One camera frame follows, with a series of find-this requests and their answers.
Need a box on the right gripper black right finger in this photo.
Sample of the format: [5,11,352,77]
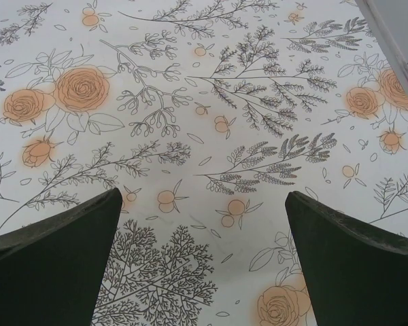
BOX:
[284,189,408,326]

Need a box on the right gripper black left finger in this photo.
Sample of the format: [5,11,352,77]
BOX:
[0,187,123,326]

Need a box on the floral patterned table cover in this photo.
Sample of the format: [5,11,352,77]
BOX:
[0,0,408,326]

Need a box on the aluminium right side rail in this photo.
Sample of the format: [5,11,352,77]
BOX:
[355,0,408,120]

